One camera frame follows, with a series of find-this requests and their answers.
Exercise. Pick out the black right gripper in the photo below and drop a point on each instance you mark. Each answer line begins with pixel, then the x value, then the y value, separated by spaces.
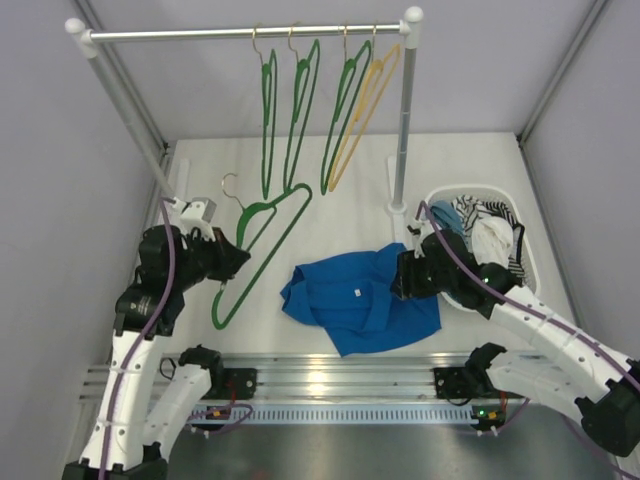
pixel 406 284

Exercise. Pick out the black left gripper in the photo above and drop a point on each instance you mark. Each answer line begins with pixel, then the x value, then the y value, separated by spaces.
pixel 220 257

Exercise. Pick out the blue tank top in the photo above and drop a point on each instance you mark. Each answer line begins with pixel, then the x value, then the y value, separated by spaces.
pixel 349 296

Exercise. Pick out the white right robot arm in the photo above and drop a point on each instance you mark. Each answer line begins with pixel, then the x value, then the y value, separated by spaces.
pixel 569 372

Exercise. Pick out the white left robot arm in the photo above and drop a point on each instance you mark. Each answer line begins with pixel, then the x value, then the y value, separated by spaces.
pixel 133 437

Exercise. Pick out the yellow hanger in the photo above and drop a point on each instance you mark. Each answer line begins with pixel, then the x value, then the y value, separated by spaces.
pixel 375 83

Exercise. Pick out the light blue garment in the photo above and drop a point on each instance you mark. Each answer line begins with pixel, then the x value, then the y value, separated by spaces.
pixel 446 216

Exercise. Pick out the striped black white garment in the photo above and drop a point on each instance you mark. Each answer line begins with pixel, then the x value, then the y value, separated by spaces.
pixel 471 209

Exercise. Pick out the white laundry basket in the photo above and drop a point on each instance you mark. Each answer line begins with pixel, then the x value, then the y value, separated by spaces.
pixel 491 193

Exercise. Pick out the metal clothes rack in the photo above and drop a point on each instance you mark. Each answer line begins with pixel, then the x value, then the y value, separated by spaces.
pixel 96 48

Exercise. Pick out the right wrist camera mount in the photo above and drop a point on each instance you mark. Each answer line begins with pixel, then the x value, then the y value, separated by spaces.
pixel 419 230

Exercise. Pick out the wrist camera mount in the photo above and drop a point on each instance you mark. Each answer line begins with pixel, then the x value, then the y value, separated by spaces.
pixel 196 215
pixel 419 230

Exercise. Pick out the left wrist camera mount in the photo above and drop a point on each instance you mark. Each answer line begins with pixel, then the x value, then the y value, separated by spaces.
pixel 196 215

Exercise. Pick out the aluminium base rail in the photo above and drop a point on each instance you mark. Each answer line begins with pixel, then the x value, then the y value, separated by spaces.
pixel 287 379

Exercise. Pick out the perforated cable duct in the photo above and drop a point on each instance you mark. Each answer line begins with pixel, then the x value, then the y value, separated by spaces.
pixel 355 414

